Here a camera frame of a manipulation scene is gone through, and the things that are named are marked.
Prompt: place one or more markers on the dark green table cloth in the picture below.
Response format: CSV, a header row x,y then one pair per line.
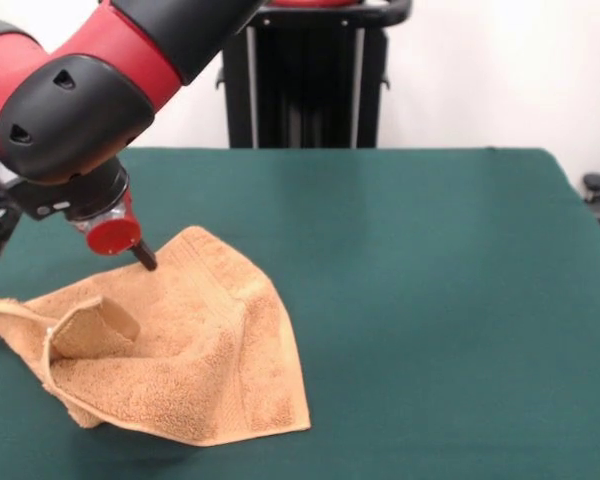
x,y
430,325

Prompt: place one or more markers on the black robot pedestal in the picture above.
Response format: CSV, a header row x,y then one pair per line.
x,y
305,85

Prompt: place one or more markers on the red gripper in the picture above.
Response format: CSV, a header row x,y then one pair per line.
x,y
112,239

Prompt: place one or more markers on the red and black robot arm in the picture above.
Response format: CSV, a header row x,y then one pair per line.
x,y
80,110

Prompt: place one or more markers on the orange terry towel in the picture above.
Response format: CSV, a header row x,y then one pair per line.
x,y
190,360

